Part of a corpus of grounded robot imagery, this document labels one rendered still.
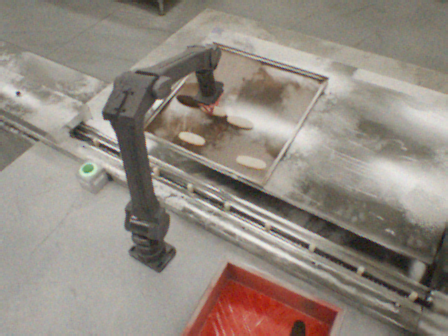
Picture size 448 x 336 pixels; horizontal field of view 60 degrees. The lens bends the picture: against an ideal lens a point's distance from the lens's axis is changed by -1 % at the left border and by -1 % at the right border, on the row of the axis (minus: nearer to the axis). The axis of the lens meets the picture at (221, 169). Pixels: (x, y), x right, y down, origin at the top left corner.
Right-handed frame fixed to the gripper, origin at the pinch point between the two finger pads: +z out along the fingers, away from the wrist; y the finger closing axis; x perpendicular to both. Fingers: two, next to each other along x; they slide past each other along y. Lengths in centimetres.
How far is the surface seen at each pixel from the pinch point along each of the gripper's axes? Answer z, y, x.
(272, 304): 2, 51, 47
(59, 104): -3, 22, -54
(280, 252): 1, 38, 43
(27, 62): 11, 1, -105
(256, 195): 7.9, 21.1, 27.1
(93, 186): -0.6, 44.2, -20.1
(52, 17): 114, -121, -275
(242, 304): 2, 55, 40
